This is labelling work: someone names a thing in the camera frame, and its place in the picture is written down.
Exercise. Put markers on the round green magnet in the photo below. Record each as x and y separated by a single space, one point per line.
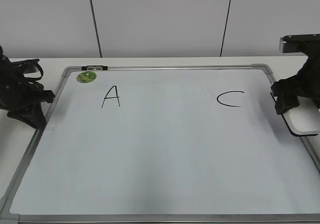
86 77

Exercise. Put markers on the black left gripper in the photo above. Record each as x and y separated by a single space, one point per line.
18 81

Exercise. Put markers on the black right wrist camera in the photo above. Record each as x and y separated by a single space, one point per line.
303 43

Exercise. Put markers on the white board with grey frame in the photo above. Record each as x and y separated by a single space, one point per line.
176 144

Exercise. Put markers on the white board eraser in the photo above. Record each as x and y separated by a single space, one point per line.
303 120

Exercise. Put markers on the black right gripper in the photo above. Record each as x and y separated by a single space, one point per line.
303 84

